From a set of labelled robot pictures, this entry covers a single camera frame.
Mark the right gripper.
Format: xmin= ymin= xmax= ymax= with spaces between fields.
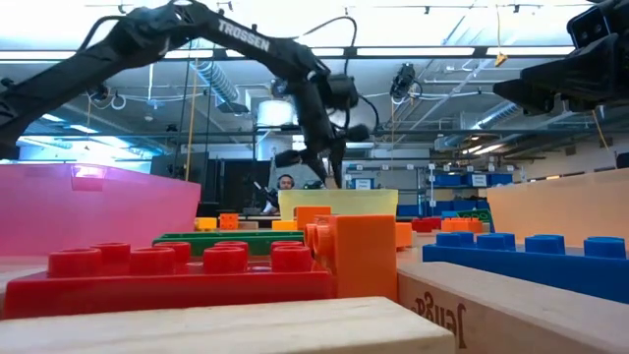
xmin=492 ymin=29 xmax=629 ymax=117

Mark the orange plastic bin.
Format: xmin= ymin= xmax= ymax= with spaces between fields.
xmin=486 ymin=167 xmax=629 ymax=250

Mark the black monitor cabinet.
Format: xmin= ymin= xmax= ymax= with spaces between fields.
xmin=196 ymin=157 xmax=272 ymax=217

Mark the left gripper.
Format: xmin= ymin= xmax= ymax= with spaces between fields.
xmin=274 ymin=73 xmax=371 ymax=189

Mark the yellow cable tag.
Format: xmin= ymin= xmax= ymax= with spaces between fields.
xmin=493 ymin=4 xmax=509 ymax=68

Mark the silver ventilation duct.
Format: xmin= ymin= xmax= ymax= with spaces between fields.
xmin=434 ymin=100 xmax=542 ymax=151
xmin=194 ymin=59 xmax=250 ymax=114

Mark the person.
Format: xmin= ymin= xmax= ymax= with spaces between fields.
xmin=261 ymin=173 xmax=296 ymax=216

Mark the ceiling light strip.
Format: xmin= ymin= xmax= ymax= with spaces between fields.
xmin=0 ymin=50 xmax=78 ymax=61
xmin=486 ymin=45 xmax=576 ymax=56
xmin=356 ymin=46 xmax=476 ymax=57

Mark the yellow plastic bin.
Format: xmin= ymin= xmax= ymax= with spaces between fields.
xmin=277 ymin=189 xmax=399 ymax=222

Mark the metal shelf rack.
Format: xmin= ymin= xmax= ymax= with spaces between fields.
xmin=346 ymin=161 xmax=515 ymax=217

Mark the white cylindrical duct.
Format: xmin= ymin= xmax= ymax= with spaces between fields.
xmin=256 ymin=99 xmax=296 ymax=128

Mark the long orange block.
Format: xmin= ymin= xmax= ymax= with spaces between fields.
xmin=440 ymin=217 xmax=485 ymax=234

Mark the orange six-stud block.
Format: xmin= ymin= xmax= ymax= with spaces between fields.
xmin=395 ymin=221 xmax=414 ymax=250

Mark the dark green long block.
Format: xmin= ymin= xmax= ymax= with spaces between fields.
xmin=455 ymin=208 xmax=495 ymax=233
xmin=151 ymin=230 xmax=309 ymax=258

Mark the long blue block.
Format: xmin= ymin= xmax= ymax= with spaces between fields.
xmin=422 ymin=231 xmax=629 ymax=305

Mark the pink plastic bin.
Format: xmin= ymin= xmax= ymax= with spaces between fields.
xmin=0 ymin=163 xmax=201 ymax=257

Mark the small red block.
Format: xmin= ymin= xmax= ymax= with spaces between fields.
xmin=411 ymin=218 xmax=442 ymax=234

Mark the large red stud block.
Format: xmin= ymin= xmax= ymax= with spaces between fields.
xmin=2 ymin=240 xmax=338 ymax=321

